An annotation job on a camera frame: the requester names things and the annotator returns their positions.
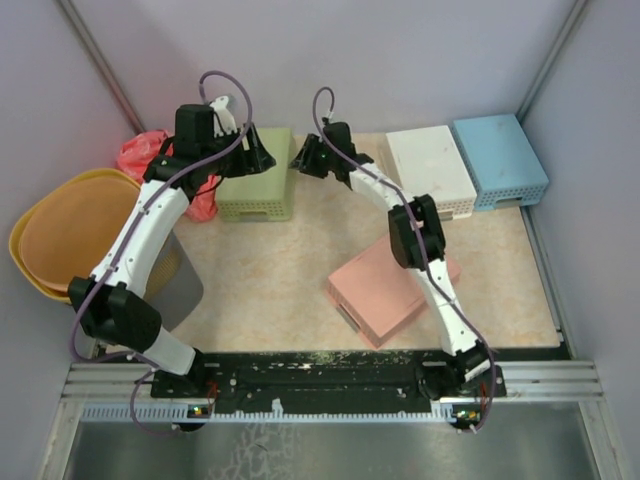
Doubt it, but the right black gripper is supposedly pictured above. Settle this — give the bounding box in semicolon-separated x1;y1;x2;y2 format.
288;134;337;179

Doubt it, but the green perforated plastic basket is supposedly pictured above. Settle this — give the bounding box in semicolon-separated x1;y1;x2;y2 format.
215;127;296;222

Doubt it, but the white slotted cable duct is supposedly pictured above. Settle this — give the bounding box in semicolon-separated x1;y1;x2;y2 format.
79;403;494;424

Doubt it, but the white perforated plastic basket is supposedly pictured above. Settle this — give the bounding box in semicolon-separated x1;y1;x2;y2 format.
385;125;477;220

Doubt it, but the aluminium frame rail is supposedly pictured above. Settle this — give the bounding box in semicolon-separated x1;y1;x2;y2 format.
61;360;604;403

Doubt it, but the red plastic bag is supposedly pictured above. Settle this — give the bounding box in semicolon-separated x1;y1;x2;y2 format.
116;130;221;223

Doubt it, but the pink perforated plastic basket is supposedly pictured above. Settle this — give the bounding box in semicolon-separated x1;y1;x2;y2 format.
325;234;462;350

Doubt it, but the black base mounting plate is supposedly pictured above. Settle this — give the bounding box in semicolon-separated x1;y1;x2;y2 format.
151;350;506;413

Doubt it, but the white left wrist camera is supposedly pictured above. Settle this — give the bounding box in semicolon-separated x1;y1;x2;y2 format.
208;94;237;137

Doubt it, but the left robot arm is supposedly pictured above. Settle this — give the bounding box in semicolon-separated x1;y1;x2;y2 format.
68;96;276;397

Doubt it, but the grey plastic bin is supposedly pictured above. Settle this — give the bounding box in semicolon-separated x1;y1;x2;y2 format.
144;232;204;331

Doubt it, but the blue perforated plastic basket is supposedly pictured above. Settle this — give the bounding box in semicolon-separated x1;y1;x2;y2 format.
452;114;549;211

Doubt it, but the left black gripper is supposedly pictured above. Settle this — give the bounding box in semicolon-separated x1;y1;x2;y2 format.
201;122;276;178

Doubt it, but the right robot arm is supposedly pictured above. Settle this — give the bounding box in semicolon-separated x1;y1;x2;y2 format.
290;117;498;400

